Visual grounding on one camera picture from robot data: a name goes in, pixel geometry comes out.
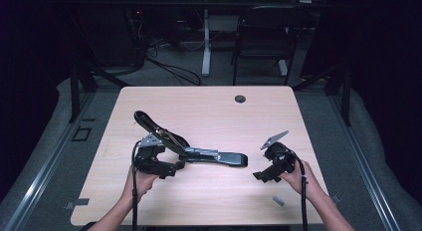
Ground black floor cables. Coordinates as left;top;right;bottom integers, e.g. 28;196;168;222
144;41;203;87

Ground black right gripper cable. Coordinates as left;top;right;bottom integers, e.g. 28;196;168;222
284;148;310;231

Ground black stapler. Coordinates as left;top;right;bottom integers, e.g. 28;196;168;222
133;110;249;168

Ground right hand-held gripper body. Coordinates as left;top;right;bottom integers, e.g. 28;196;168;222
259;129;297;179

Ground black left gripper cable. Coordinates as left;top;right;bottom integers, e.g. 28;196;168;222
130;140;141;231

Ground aluminium floor rail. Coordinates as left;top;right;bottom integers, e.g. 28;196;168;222
3;91;98;231
325;91;403;231

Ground short white desk foot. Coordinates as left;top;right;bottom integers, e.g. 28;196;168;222
278;59;289;77

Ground dark equipment cabinet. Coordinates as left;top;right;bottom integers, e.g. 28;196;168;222
77;5;147;69

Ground black folding chair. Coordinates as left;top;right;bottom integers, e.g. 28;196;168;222
231;5;309;87

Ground person's right hand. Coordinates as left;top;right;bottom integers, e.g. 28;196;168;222
279;158;321;201

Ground black metal stand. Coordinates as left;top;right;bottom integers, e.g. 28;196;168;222
68;63;131;123
292;63;353;127

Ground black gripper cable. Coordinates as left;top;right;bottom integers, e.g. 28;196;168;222
130;140;141;231
284;148;310;231

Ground person's left hand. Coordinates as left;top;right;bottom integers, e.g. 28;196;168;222
121;164;160;203

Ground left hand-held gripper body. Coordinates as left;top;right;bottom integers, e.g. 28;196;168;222
133;132;177;178

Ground long white desk leg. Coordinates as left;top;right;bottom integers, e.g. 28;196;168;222
201;9;213;78

